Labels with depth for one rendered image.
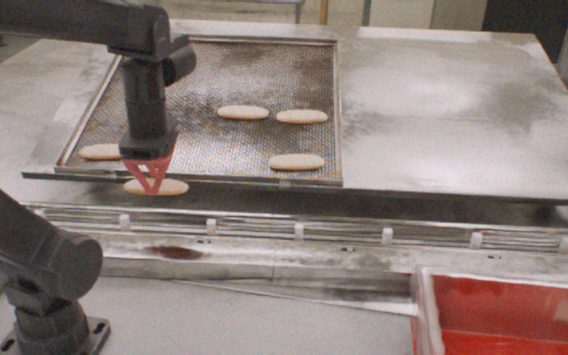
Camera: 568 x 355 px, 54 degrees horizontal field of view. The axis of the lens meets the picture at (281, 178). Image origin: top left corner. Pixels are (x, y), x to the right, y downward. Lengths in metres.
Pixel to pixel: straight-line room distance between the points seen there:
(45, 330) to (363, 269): 0.43
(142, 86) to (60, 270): 0.26
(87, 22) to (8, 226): 0.24
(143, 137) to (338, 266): 0.34
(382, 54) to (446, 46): 0.16
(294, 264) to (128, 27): 0.40
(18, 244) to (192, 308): 0.28
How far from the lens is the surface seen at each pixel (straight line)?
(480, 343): 0.83
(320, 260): 0.84
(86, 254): 0.72
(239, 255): 0.85
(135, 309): 0.84
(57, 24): 0.64
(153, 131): 0.82
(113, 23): 0.71
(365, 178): 0.99
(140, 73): 0.78
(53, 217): 1.00
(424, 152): 1.07
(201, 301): 0.84
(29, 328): 0.76
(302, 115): 1.11
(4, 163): 1.26
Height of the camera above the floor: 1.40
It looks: 32 degrees down
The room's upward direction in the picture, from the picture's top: 2 degrees clockwise
